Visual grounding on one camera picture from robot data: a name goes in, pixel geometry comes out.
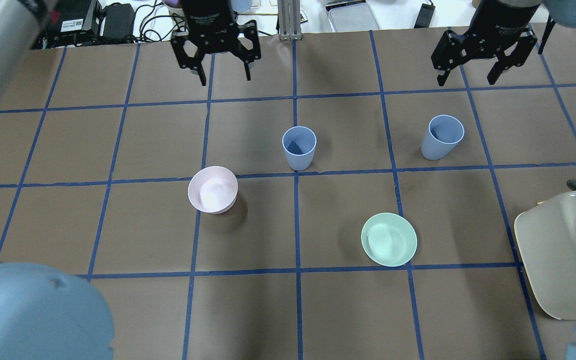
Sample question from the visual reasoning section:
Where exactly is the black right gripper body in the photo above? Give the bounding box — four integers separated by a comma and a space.
430, 0, 538, 71

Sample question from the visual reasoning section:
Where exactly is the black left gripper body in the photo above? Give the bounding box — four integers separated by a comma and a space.
170, 0, 262, 71

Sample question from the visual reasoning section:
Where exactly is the blue cup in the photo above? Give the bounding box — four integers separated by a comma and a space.
420, 114, 466, 161
281, 126, 318, 172

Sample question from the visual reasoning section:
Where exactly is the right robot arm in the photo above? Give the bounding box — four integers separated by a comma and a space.
398, 27, 576, 360

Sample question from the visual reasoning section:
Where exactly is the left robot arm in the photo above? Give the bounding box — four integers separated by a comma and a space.
0, 0, 260, 360

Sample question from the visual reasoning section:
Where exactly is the black power adapter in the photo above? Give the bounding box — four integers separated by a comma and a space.
413, 2, 435, 28

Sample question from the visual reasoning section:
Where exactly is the grey digital scale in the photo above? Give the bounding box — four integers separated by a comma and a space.
325, 0, 380, 33

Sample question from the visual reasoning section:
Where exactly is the pink bowl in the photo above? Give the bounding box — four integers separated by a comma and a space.
187, 166, 239, 215

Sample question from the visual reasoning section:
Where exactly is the black electronics box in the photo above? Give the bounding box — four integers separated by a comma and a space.
30, 0, 101, 50

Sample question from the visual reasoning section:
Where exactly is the green bowl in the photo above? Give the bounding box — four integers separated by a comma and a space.
360, 212, 418, 268

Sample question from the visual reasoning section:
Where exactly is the white toaster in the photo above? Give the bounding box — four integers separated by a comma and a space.
514, 190, 576, 321

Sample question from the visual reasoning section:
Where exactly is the aluminium frame post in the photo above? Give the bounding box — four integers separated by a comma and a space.
277, 0, 303, 41

